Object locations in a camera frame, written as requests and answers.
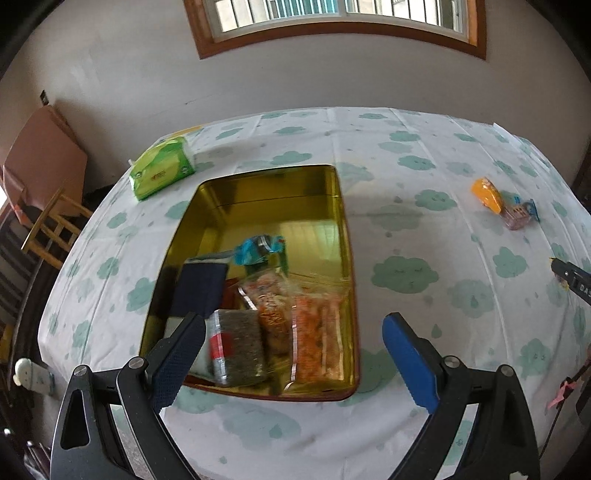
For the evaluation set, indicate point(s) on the grey green packet red label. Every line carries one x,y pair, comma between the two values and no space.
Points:
240,346

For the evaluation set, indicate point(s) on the wooden frame window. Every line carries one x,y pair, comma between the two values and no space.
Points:
323,11

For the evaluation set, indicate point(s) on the dark wooden chair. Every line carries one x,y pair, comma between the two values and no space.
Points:
27,457

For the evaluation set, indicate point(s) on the black wall socket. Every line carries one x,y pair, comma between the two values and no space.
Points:
45,97

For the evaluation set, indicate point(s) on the clear packet of brown snacks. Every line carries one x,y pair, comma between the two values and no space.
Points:
272,314

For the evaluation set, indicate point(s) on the green tissue pack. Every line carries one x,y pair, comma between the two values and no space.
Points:
159,168

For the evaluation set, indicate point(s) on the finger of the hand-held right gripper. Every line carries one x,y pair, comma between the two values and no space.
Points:
572,269
579,290

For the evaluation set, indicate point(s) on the clear packet with blue ends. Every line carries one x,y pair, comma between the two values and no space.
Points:
517,217

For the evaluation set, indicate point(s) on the dark wooden railing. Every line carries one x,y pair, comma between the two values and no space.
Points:
18,277

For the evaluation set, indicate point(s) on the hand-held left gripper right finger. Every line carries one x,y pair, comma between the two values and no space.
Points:
411,364

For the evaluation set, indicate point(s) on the brown board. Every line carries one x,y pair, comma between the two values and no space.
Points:
41,147

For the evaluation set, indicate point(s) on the orange snack packet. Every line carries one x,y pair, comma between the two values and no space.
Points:
485,191

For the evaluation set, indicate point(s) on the clear packet of orange snacks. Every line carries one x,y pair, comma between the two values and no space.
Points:
314,337

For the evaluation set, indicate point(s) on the navy and white box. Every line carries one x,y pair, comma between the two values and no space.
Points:
198,286

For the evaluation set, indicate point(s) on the cloud print tablecloth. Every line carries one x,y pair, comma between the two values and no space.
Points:
438,277

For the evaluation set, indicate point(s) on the white cartoon bottle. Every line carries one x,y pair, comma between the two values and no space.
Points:
25,371

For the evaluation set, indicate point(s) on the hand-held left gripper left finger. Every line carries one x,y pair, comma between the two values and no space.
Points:
178,364

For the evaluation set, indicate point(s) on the blue candy packet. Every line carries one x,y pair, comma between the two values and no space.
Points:
251,251

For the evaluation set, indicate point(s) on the gold tin box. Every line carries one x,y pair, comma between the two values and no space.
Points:
277,207

